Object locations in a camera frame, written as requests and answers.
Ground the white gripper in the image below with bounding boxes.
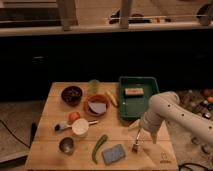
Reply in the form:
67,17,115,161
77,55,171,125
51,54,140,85
128,111,164,143

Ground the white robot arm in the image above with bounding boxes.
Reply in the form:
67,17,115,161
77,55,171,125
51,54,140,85
129,91,213,147

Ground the green plastic tray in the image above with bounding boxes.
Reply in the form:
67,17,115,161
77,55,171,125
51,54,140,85
118,76,159,121

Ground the tan sponge block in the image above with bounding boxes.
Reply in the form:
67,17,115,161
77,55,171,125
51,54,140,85
124,88,144,96

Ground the blue sponge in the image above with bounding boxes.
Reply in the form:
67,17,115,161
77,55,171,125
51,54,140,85
102,144,126,165

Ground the green chili pepper toy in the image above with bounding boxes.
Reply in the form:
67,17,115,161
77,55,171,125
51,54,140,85
92,134,108,164

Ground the grey cloth piece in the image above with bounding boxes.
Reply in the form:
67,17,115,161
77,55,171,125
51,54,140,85
88,102,107,114

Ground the orange bowl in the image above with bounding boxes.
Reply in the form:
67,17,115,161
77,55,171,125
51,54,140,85
84,94,109,117

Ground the green translucent cup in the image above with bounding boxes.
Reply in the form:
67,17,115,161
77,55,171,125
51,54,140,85
88,79,100,94

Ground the white cup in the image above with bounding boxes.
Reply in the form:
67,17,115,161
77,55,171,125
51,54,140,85
72,118,89,137

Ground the orange tomato toy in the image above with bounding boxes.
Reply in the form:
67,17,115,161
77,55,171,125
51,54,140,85
68,112,80,123

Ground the dark brown bowl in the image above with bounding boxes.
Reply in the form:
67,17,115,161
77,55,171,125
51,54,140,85
61,86,83,106

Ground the small metal cup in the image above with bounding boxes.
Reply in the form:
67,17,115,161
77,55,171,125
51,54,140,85
59,137,74,155

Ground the brush with wooden handle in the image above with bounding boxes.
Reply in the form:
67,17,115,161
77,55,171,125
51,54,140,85
54,120,98,132

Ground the black cable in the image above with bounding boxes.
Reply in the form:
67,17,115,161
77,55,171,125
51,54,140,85
0,119,32,150

